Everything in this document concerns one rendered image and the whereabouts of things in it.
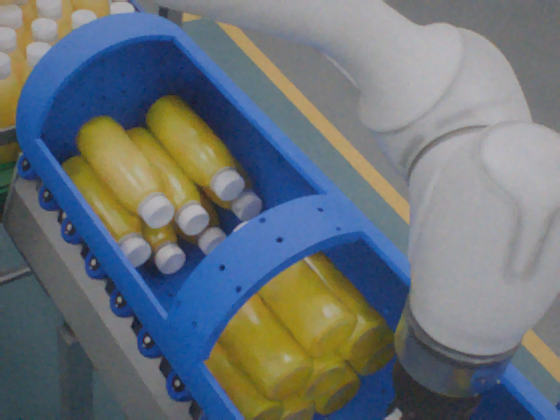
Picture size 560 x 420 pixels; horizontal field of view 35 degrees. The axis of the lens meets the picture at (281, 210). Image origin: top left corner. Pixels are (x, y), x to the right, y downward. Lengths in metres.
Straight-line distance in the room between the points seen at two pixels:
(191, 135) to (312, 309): 0.35
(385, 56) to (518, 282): 0.19
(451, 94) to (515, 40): 3.22
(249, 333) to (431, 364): 0.34
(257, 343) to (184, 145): 0.34
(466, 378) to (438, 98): 0.21
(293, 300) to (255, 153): 0.35
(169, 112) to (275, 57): 2.20
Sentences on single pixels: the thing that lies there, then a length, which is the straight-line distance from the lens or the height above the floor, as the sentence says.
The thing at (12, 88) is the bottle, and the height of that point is 1.04.
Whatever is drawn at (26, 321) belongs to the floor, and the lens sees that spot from 2.42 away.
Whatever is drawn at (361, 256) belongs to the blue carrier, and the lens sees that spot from 1.12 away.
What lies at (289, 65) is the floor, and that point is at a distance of 3.38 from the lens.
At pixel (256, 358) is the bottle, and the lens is 0.96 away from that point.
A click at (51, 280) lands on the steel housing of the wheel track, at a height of 0.86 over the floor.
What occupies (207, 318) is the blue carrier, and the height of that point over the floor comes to 1.16.
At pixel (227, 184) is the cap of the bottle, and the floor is 1.11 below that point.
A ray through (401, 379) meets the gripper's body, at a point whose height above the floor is 1.31.
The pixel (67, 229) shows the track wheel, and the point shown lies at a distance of 1.29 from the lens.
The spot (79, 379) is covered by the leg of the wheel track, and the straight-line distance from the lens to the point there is 1.67.
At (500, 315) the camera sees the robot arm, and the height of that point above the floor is 1.44.
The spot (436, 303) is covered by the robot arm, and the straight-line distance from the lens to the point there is 0.62.
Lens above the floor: 1.87
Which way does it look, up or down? 43 degrees down
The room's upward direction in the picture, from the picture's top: 11 degrees clockwise
